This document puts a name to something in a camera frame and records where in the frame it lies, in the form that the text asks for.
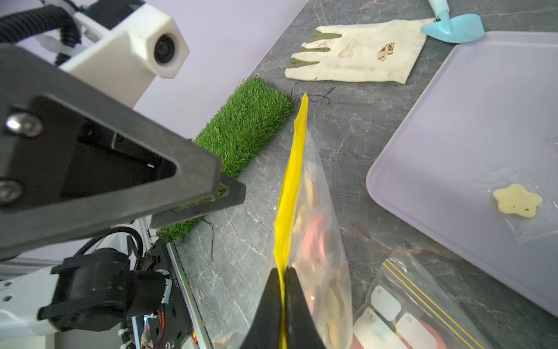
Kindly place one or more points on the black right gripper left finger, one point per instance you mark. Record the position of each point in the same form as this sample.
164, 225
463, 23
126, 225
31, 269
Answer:
265, 330

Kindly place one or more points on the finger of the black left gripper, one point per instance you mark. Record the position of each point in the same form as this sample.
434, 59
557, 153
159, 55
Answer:
231, 192
75, 161

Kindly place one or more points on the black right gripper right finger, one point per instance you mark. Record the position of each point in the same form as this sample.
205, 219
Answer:
300, 329

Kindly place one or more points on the ziploc bag with yellow toy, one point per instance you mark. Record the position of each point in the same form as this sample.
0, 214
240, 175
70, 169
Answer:
308, 239

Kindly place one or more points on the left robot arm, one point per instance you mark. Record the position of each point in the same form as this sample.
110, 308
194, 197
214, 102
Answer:
91, 291

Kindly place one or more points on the ziploc bag with small cookies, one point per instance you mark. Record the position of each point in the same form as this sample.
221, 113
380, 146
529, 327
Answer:
406, 308

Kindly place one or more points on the green artificial grass mat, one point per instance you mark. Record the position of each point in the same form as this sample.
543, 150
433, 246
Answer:
249, 119

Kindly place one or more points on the black thread tangle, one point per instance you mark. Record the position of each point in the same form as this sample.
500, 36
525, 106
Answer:
312, 97

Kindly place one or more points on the cream gardening glove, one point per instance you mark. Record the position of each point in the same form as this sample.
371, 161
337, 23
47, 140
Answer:
378, 52

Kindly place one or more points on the lilac plastic tray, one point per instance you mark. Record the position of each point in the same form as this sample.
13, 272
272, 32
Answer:
487, 119

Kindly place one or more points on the pale star shaped cookie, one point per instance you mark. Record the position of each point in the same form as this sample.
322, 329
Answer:
517, 200

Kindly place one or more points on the light blue garden trowel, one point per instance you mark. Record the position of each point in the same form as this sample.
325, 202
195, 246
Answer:
454, 30

